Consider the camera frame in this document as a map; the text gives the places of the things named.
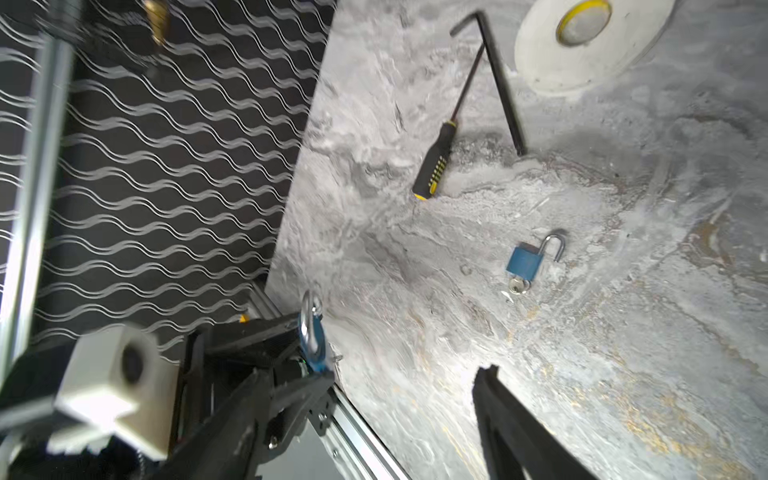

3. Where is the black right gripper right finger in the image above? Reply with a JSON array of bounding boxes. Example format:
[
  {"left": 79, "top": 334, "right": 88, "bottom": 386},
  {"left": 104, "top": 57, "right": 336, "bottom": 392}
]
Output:
[{"left": 472, "top": 365, "right": 594, "bottom": 479}]

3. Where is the black hex key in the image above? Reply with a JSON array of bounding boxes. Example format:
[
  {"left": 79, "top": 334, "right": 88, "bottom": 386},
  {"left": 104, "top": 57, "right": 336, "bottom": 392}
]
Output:
[{"left": 450, "top": 10, "right": 528, "bottom": 157}]

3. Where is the small blue padlock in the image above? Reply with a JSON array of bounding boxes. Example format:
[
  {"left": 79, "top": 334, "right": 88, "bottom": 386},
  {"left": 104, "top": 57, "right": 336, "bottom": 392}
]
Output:
[{"left": 506, "top": 233, "right": 566, "bottom": 282}]

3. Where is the white tape roll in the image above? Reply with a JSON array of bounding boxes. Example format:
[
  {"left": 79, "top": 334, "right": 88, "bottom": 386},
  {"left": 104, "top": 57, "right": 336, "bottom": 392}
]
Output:
[{"left": 514, "top": 0, "right": 675, "bottom": 96}]

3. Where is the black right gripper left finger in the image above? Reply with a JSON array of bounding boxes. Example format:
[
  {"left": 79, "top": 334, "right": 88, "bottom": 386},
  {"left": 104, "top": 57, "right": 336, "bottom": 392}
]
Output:
[{"left": 152, "top": 371, "right": 273, "bottom": 479}]

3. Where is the black yellow screwdriver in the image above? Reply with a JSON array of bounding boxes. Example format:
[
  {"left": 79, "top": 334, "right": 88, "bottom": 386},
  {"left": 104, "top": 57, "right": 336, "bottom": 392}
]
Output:
[{"left": 411, "top": 44, "right": 486, "bottom": 201}]

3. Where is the brass padlock in basket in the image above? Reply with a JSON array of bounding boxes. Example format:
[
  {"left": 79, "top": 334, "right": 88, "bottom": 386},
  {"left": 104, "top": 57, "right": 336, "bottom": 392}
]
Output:
[{"left": 142, "top": 0, "right": 170, "bottom": 48}]

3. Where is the large blue padlock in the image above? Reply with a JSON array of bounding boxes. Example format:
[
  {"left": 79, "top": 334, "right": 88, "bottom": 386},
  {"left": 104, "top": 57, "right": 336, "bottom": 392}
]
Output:
[{"left": 298, "top": 289, "right": 330, "bottom": 372}]

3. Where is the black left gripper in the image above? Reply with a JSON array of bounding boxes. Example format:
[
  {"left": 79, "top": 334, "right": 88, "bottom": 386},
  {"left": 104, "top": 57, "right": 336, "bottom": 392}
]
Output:
[{"left": 170, "top": 313, "right": 335, "bottom": 449}]

